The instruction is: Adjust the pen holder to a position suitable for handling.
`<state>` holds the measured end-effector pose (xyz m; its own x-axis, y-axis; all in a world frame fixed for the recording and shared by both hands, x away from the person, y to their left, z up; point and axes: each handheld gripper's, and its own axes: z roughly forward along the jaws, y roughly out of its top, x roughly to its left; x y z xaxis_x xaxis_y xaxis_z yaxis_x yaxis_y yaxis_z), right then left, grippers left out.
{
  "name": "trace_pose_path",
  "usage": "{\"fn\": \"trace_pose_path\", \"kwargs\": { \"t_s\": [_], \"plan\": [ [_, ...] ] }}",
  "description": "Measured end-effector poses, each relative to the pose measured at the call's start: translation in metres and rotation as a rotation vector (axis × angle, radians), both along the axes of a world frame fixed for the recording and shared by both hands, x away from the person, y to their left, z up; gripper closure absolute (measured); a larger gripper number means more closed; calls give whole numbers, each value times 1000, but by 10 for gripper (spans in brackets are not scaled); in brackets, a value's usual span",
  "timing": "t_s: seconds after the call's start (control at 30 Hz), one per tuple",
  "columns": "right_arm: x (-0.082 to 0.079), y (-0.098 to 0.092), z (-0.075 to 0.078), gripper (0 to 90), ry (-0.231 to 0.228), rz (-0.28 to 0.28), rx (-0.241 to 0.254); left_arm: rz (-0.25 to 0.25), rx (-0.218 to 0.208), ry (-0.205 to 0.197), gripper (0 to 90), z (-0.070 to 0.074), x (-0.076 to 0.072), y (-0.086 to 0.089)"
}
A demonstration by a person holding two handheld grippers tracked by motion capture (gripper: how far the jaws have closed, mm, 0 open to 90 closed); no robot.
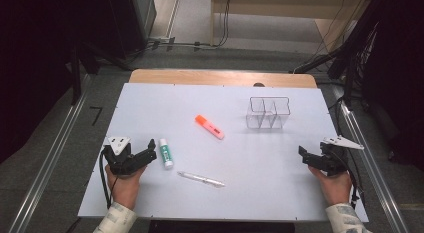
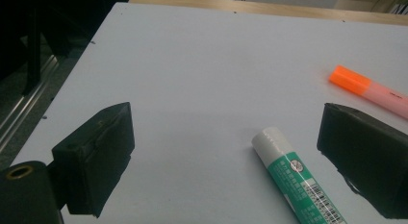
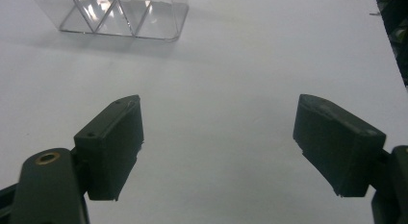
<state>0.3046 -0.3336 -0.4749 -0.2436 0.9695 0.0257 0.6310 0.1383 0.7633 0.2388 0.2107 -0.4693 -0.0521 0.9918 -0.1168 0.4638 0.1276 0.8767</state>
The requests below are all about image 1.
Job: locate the white pen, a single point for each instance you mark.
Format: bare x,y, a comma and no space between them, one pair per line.
201,179

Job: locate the white green glue stick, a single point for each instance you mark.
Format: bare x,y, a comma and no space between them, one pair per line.
166,153

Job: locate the black cabinet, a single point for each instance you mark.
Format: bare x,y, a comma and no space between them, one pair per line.
133,23

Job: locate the light wooden furniture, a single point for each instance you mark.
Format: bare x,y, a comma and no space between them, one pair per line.
283,6

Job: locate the person's right hand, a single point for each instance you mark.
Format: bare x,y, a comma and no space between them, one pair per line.
333,188

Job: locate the person's left hand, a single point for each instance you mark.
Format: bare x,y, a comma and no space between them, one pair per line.
125,189

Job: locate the wooden table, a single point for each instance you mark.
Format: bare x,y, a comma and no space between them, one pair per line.
216,78

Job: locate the orange highlighter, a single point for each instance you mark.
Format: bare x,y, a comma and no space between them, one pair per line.
209,126

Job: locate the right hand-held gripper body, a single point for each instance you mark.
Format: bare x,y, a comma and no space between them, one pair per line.
333,158

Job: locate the white table board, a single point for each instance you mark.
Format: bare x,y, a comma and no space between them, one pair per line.
233,193

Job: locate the metal floor rail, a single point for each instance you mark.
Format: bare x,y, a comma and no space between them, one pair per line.
50,163
370,163

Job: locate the clear plastic organizer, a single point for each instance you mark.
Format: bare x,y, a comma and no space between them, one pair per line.
268,113

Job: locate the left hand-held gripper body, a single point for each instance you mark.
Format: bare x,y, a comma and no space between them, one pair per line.
120,161

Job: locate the black tripod stand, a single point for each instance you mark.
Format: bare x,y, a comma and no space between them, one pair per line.
80,63

